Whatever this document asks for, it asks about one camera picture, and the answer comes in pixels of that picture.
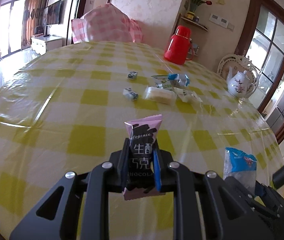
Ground wall television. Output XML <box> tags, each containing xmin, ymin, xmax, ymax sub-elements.
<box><xmin>46</xmin><ymin>0</ymin><xmax>62</xmax><ymax>25</ymax></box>

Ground pink black chocolate pack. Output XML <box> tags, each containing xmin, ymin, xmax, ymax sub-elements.
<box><xmin>124</xmin><ymin>114</ymin><xmax>162</xmax><ymax>200</ymax></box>

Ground ornate white chair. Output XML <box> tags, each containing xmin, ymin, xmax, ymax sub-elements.
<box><xmin>217</xmin><ymin>54</ymin><xmax>259</xmax><ymax>91</ymax></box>

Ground white floral teapot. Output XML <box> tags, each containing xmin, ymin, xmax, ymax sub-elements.
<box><xmin>226</xmin><ymin>67</ymin><xmax>256</xmax><ymax>99</ymax></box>

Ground small blue white candy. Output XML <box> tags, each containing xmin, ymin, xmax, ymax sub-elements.
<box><xmin>127</xmin><ymin>71</ymin><xmax>138</xmax><ymax>80</ymax></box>

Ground clear bag white pastry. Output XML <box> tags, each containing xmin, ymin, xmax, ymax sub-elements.
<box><xmin>173</xmin><ymin>87</ymin><xmax>203</xmax><ymax>103</ymax></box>

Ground yellow checkered tablecloth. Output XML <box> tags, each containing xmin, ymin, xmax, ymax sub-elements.
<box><xmin>0</xmin><ymin>42</ymin><xmax>282</xmax><ymax>238</ymax></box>

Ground wooden corner shelf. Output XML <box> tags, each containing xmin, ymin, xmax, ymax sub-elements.
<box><xmin>173</xmin><ymin>13</ymin><xmax>209</xmax><ymax>56</ymax></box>

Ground pink checkered food cover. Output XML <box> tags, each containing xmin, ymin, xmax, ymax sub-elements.
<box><xmin>71</xmin><ymin>3</ymin><xmax>143</xmax><ymax>44</ymax></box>

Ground blue silver small packet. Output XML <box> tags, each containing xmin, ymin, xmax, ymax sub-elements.
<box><xmin>168</xmin><ymin>74</ymin><xmax>190</xmax><ymax>87</ymax></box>

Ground clear yellow cake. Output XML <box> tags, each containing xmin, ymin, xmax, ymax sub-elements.
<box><xmin>143</xmin><ymin>87</ymin><xmax>177</xmax><ymax>105</ymax></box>

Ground red thermos jug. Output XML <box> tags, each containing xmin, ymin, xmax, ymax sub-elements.
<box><xmin>163</xmin><ymin>25</ymin><xmax>194</xmax><ymax>65</ymax></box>

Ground blue white snack pack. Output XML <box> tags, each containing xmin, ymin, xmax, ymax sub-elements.
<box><xmin>223</xmin><ymin>147</ymin><xmax>257</xmax><ymax>194</ymax></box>

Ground green white milk packet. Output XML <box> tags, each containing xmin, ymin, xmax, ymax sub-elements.
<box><xmin>152</xmin><ymin>75</ymin><xmax>173</xmax><ymax>90</ymax></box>

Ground white tv cabinet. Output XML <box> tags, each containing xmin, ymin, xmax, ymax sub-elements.
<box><xmin>31</xmin><ymin>35</ymin><xmax>63</xmax><ymax>55</ymax></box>

